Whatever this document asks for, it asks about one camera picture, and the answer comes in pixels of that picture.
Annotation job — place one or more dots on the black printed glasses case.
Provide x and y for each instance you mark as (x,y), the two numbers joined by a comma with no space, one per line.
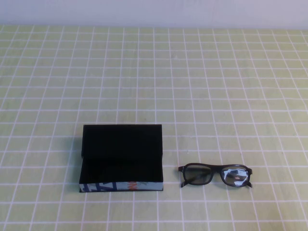
(120,144)

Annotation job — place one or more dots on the black framed glasses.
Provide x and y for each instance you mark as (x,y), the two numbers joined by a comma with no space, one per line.
(218,170)

